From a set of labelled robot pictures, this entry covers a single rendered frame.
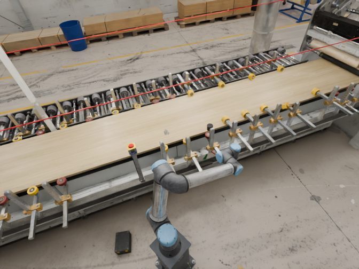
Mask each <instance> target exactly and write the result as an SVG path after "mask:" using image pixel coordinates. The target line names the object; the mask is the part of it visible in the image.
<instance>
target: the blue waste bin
mask: <svg viewBox="0 0 359 269"><path fill-rule="evenodd" d="M80 23H81V22H80V21H78V20H70V21H65V22H62V23H61V24H60V25H59V27H60V28H61V30H62V31H63V34H64V35H65V37H66V39H67V41H70V42H68V44H69V45H70V48H71V49H72V51H74V52H78V51H83V50H85V49H86V48H87V44H86V41H85V39H80V38H84V35H83V32H82V31H83V28H82V24H81V25H80ZM75 39H80V40H75ZM71 40H75V41H71Z"/></svg>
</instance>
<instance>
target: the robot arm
mask: <svg viewBox="0 0 359 269"><path fill-rule="evenodd" d="M240 151H241V146H240V145H239V144H237V143H231V144H230V147H228V148H226V149H223V150H221V151H219V152H217V153H216V159H217V161H218V162H219V163H223V165H220V166H217V167H213V168H210V169H207V170H203V171H199V172H196V173H192V174H190V175H186V176H185V175H183V174H181V175H177V174H176V173H175V172H174V170H173V169H172V168H171V166H170V165H169V163H168V162H167V161H166V160H158V161H156V162H155V163H154V164H153V165H152V166H151V170H152V172H153V174H154V176H153V179H154V182H153V199H152V206H151V207H150V208H149V209H148V210H147V212H146V217H147V219H148V221H149V223H150V225H151V227H152V229H153V231H154V233H155V235H156V237H157V239H158V241H159V249H160V252H161V253H162V254H163V255H164V256H165V257H169V258H170V257H174V256H176V255H177V254H178V253H179V252H180V250H181V246H182V244H181V239H180V237H179V236H178V235H177V230H176V228H175V227H174V226H173V225H172V224H171V222H170V220H169V219H168V217H167V216H168V211H167V209H166V206H167V198H168V191H170V192H172V193H177V194H182V193H186V192H188V190H189V188H193V187H196V186H199V185H202V184H205V183H207V182H210V181H213V180H216V179H219V178H222V177H225V176H228V175H232V174H234V175H235V176H237V175H239V174H240V173H241V172H242V170H243V166H242V165H241V164H240V163H239V162H238V161H237V159H238V156H239V153H240Z"/></svg>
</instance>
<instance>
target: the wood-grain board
mask: <svg viewBox="0 0 359 269"><path fill-rule="evenodd" d="M352 82H354V83H356V84H355V85H358V84H359V82H358V81H356V80H354V79H352V78H350V77H348V76H346V75H345V74H343V73H341V72H339V71H337V70H335V69H333V68H331V67H329V66H327V65H325V64H324V63H322V62H320V61H318V60H313V61H309V62H305V63H302V64H299V65H295V66H291V67H287V68H284V70H283V71H282V72H279V71H277V70H276V71H273V72H269V73H266V74H262V75H258V76H256V77H255V79H253V80H250V79H249V78H247V79H244V80H240V81H236V82H232V83H229V84H226V85H225V87H224V88H220V87H219V86H217V87H215V88H211V89H207V90H203V91H199V92H196V93H194V96H192V97H189V95H185V96H181V97H178V98H174V99H170V100H166V101H163V102H159V103H156V104H152V105H148V106H145V107H141V108H137V109H133V110H130V111H127V112H123V113H119V114H115V115H112V116H108V117H104V118H100V119H97V120H94V121H90V122H86V123H82V124H78V125H75V126H71V127H68V128H64V129H61V130H57V131H53V132H49V133H45V134H42V135H39V136H35V137H31V138H27V139H24V140H20V141H16V142H13V143H9V144H6V145H2V146H0V197H1V196H5V195H4V191H6V190H8V189H10V190H11V191H12V192H13V193H14V194H18V193H21V192H24V191H27V190H28V189H29V188H30V187H32V186H36V187H40V186H42V182H44V181H47V182H48V183H52V182H55V181H57V180H58V179H59V178H60V177H65V178H68V177H71V176H74V175H77V174H79V173H83V172H86V171H89V170H92V169H96V168H99V167H102V166H105V165H108V164H111V163H114V162H117V161H121V160H124V159H127V158H130V157H131V155H129V152H128V149H127V144H130V143H135V146H136V149H137V152H138V153H136V155H139V154H143V153H146V152H149V151H152V150H155V149H158V148H160V143H159V142H160V141H163V142H164V144H165V145H167V146H168V145H171V144H174V143H177V142H179V141H183V139H184V138H185V137H188V136H189V137H190V138H192V137H196V136H199V135H202V134H204V133H206V132H209V131H208V130H207V124H209V123H211V124H212V125H213V128H214V130H217V129H220V128H224V127H226V126H228V125H227V124H224V123H223V122H222V120H221V119H222V117H223V116H227V117H228V118H229V119H230V122H231V124H232V123H233V121H235V120H236V121H237V122H238V123H239V122H242V121H245V120H248V119H247V118H244V117H243V116H242V115H241V112H242V111H243V110H245V109H246V110H247V111H248V112H249V114H250V116H251V117H252V118H254V115H255V114H259V115H260V116H261V115H264V114H267V113H266V112H263V111H262V110H260V106H261V105H262V104H266V105H267V106H268V109H269V110H270V111H271V112H274V111H275V108H276V106H277V104H278V103H281V104H284V103H286V102H289V104H291V105H294V104H295V102H299V103H301V102H304V101H307V100H311V99H314V98H317V97H320V96H318V95H316V96H315V95H313V94H312V93H311V91H312V90H313V89H314V88H318V89H319V90H320V92H321V93H322V94H324V95H326V94H329V93H331V92H332V90H333V88H334V87H335V86H339V87H340V88H339V90H342V89H345V88H346V87H347V86H349V85H350V83H352ZM339 90H338V91H339ZM165 129H166V130H168V131H169V132H170V133H169V134H167V135H164V130H165Z"/></svg>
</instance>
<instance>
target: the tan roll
mask: <svg viewBox="0 0 359 269"><path fill-rule="evenodd" d="M308 42H310V43H311V44H310V46H311V47H312V48H314V49H316V48H320V47H323V46H327V45H329V44H327V43H324V42H322V41H320V40H318V39H314V40H313V41H312V40H310V39H309V40H308ZM317 50H319V51H321V52H323V53H325V54H327V55H329V56H331V57H333V58H336V59H338V60H340V61H342V62H344V63H346V64H348V65H350V66H352V67H354V68H356V69H359V57H356V56H354V55H352V54H350V53H347V52H345V51H343V50H341V49H338V48H336V47H334V46H332V45H330V46H327V47H324V48H320V49H317Z"/></svg>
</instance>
